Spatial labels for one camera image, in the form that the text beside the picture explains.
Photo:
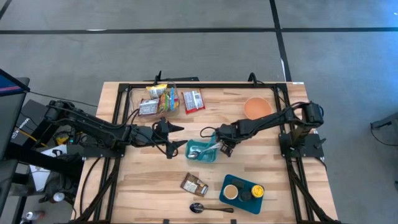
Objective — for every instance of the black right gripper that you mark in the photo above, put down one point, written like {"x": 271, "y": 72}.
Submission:
{"x": 230, "y": 132}

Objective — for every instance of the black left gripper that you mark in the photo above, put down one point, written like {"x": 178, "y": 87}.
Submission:
{"x": 146, "y": 135}

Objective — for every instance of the teal plastic container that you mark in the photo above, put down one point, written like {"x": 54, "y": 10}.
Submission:
{"x": 194, "y": 144}

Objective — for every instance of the silver metal spoon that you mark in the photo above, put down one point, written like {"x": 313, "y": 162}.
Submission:
{"x": 193, "y": 155}

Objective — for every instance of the small black box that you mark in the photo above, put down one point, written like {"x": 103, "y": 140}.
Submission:
{"x": 238, "y": 183}

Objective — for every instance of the green red ramen packet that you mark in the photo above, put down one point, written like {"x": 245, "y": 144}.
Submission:
{"x": 163, "y": 102}

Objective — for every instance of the blue striped ramen packet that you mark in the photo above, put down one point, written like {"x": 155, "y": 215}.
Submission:
{"x": 173, "y": 98}

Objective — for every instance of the red yellow Maruchan ramen packet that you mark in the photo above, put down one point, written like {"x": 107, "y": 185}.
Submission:
{"x": 148, "y": 107}

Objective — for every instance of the red barcode ramen packet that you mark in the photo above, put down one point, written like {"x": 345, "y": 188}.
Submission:
{"x": 193, "y": 101}

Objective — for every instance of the glass jar tan lid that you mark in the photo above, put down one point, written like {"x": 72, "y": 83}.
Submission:
{"x": 230, "y": 192}

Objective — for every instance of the brown orange snack packet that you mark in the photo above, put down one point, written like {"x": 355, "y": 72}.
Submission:
{"x": 194, "y": 185}

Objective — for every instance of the yellow white ramen packet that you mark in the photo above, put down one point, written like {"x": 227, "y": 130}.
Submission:
{"x": 156, "y": 91}

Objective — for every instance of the jar with yellow lid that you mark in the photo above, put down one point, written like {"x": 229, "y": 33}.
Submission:
{"x": 257, "y": 191}

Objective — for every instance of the dark blue plastic tray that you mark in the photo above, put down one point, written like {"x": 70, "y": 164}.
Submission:
{"x": 236, "y": 205}

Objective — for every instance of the black spoon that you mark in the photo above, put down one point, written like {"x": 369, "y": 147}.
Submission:
{"x": 196, "y": 208}

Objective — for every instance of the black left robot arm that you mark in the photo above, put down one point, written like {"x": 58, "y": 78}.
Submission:
{"x": 93, "y": 124}

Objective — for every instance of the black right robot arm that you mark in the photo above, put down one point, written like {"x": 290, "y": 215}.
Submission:
{"x": 273, "y": 119}

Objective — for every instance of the clear plastic bin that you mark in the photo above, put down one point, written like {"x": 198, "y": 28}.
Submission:
{"x": 135, "y": 105}

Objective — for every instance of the orange bowl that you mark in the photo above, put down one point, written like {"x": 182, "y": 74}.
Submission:
{"x": 257, "y": 108}

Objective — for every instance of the black bar behind table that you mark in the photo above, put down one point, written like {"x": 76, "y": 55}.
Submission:
{"x": 180, "y": 79}

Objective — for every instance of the white paper sheet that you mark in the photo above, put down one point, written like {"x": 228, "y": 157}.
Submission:
{"x": 40, "y": 177}

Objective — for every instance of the black equipment box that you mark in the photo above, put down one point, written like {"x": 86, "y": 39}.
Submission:
{"x": 31, "y": 118}

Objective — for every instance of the silver can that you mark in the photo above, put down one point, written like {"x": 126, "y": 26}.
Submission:
{"x": 33, "y": 215}

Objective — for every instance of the computer monitor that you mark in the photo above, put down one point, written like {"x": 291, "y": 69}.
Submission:
{"x": 9, "y": 109}

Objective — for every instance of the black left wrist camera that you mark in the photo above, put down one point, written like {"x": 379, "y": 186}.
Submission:
{"x": 161, "y": 124}

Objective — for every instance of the black aluminium table frame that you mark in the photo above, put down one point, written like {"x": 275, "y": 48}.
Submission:
{"x": 202, "y": 85}

